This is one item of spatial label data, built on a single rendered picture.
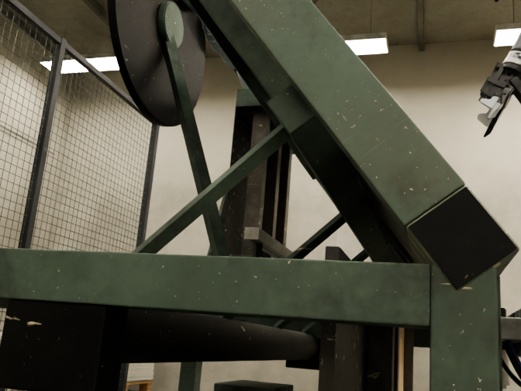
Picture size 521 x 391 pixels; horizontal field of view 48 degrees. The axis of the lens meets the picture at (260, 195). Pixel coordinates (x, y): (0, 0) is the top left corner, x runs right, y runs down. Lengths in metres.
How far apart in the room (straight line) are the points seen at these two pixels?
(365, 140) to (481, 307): 0.30
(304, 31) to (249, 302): 0.46
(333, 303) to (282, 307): 0.08
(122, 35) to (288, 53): 1.16
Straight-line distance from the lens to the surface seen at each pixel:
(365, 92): 0.97
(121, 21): 2.12
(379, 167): 0.92
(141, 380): 6.82
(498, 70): 1.90
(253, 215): 2.61
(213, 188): 1.09
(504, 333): 1.16
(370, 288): 0.88
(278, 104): 1.06
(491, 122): 1.91
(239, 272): 0.93
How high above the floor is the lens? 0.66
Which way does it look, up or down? 14 degrees up
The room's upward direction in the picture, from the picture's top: 5 degrees clockwise
